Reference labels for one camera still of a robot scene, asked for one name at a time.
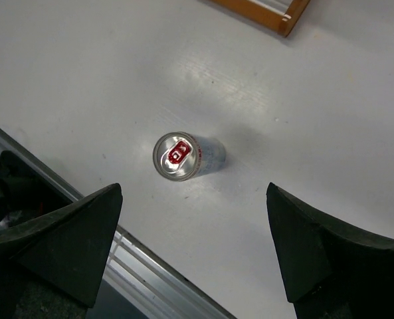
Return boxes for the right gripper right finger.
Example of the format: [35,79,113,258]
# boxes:
[266,183,394,318]

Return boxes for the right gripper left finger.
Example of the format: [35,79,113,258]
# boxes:
[0,183,122,318]

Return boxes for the energy drink can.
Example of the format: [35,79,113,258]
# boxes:
[152,132,226,182]

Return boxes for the wooden two-tier shelf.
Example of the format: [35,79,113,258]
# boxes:
[210,0,310,38]

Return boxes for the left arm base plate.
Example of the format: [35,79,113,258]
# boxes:
[0,150,72,231]

